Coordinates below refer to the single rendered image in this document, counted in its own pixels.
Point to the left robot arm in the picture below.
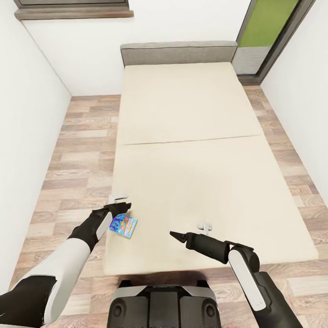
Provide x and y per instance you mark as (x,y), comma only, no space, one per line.
(41,295)

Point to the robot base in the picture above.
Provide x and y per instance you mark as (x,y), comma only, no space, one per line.
(163,307)

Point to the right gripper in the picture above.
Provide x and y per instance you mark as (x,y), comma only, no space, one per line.
(198,242)

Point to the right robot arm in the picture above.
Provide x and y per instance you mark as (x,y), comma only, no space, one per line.
(266,301)

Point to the board game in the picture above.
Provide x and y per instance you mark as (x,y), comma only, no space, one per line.
(123,224)

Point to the bed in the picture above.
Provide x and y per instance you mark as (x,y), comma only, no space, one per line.
(190,149)

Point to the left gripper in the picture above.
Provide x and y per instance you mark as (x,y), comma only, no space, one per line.
(120,208)

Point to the door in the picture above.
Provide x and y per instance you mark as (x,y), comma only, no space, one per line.
(266,29)

